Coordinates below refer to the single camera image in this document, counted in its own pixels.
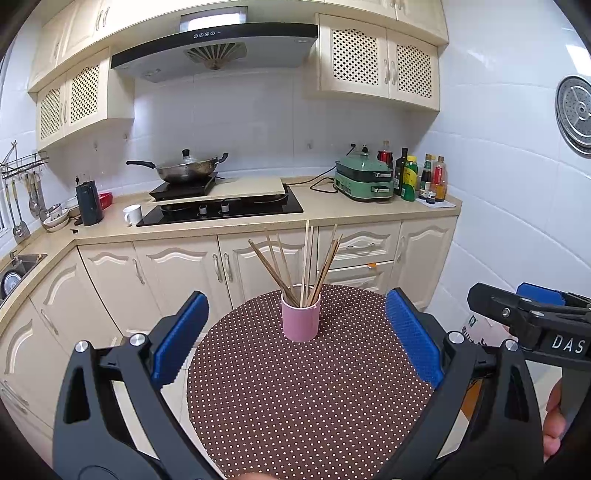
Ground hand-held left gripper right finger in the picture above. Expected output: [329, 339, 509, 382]
[379, 288, 544, 480]

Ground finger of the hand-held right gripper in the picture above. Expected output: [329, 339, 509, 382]
[516, 283, 591, 309]
[467, 282, 546, 342]

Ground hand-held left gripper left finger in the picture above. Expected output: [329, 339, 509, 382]
[52, 291, 222, 480]

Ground bunch of wooden chopsticks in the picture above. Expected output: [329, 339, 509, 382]
[248, 219, 343, 308]

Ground pink cup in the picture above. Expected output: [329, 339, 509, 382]
[281, 285, 321, 343]

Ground person's right hand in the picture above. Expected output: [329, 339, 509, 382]
[542, 381, 565, 460]

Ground white printed plastic bag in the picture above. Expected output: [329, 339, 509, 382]
[459, 314, 513, 352]

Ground cream kitchen base cabinets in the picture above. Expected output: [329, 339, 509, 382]
[0, 196, 462, 439]

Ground cream shallow drawer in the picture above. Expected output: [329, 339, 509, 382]
[318, 261, 395, 296]

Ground cream large drawer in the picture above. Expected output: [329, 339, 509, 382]
[318, 220, 402, 271]

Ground orange sauce bottle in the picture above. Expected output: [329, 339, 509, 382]
[433, 156, 448, 202]

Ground dark soy sauce bottle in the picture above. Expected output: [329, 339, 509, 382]
[419, 154, 433, 199]

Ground green yellow bottle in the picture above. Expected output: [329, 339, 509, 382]
[401, 155, 419, 202]

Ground black induction cooker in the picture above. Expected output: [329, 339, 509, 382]
[148, 172, 226, 201]

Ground black glass gas hob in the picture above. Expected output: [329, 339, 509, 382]
[136, 185, 304, 228]

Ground dark oil bottle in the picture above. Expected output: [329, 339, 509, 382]
[394, 148, 409, 197]

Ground black electric kettle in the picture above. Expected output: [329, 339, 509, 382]
[75, 180, 103, 227]

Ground green electric cooking pot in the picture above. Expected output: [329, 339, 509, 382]
[333, 147, 395, 202]

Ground beige board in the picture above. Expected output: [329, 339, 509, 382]
[148, 176, 283, 204]

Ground stack of small bowls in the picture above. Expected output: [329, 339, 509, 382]
[42, 203, 71, 232]

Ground steel sink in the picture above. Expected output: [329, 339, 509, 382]
[0, 251, 48, 310]

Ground steel wok lid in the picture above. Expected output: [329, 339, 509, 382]
[157, 148, 215, 169]

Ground round steel pot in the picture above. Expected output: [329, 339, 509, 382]
[0, 271, 23, 300]

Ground round steel steamer plate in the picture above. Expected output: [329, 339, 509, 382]
[555, 75, 591, 155]

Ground steel hanging spoon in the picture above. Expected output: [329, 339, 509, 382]
[32, 172, 47, 222]

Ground black steel range hood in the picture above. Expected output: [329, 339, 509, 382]
[110, 6, 319, 84]

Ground steel wok black handle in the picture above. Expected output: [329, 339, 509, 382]
[126, 148, 229, 184]

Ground black power cable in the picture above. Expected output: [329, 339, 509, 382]
[283, 166, 340, 192]

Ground steel wall rack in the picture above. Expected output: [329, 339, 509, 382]
[0, 141, 51, 180]

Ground cream lattice wall cabinet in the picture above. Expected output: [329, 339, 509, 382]
[302, 13, 440, 112]
[36, 46, 136, 151]

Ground cream plain wall cabinet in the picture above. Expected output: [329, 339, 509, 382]
[28, 0, 185, 93]
[323, 0, 450, 46]

